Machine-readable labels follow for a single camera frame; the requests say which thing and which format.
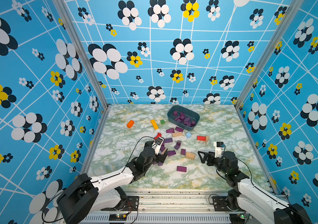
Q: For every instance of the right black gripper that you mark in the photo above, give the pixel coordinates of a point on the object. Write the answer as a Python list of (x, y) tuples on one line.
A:
[(211, 156)]

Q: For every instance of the red arch brick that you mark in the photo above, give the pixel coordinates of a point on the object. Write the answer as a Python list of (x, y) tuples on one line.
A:
[(158, 135)]

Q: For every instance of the yellow long brick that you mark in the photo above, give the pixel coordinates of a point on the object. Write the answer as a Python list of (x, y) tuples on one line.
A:
[(154, 124)]

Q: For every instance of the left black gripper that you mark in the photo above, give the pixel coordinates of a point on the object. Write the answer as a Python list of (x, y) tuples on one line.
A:
[(160, 156)]

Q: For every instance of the natural wood large brick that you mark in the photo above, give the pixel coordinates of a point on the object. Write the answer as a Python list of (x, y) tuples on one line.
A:
[(190, 155)]

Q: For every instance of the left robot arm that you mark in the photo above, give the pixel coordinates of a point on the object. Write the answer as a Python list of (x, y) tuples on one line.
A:
[(89, 194)]

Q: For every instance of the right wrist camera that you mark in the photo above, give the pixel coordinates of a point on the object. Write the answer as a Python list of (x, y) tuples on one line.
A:
[(219, 148)]

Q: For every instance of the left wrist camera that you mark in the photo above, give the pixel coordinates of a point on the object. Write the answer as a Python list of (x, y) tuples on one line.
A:
[(159, 143)]

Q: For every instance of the purple brick beside bin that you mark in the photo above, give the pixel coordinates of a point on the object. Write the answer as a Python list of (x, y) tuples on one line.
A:
[(178, 129)]

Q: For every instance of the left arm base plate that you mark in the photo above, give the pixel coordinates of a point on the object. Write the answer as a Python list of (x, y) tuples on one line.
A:
[(130, 204)]

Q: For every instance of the purple long brick centre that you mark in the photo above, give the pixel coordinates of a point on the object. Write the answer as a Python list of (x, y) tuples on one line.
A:
[(171, 153)]

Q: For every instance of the lone purple brick front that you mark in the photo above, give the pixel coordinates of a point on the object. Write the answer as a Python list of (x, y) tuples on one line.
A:
[(181, 169)]

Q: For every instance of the dark teal storage bin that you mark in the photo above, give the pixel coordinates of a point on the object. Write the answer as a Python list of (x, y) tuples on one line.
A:
[(174, 117)]

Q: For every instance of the orange brick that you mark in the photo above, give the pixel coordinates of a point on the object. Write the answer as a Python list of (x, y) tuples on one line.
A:
[(130, 124)]

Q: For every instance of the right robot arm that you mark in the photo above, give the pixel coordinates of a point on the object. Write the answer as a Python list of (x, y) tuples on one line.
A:
[(247, 196)]

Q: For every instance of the aluminium front rail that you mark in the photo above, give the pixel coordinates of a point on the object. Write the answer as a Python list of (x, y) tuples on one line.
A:
[(166, 207)]

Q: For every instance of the purple tall triangle brick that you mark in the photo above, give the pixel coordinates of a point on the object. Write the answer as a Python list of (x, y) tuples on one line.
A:
[(171, 130)]

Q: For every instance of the light blue cube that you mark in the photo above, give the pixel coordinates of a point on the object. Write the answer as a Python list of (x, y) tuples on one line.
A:
[(188, 135)]

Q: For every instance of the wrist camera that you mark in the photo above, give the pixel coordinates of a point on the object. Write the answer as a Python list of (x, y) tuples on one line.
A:
[(159, 143), (219, 148)]

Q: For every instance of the natural wood printed brick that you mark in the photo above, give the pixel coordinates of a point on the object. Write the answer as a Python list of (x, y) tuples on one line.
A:
[(177, 134)]

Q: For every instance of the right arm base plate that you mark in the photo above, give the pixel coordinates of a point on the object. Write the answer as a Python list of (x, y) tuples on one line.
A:
[(221, 204)]

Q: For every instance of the red rectangular brick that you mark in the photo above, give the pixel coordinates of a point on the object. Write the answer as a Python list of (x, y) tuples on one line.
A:
[(201, 138)]

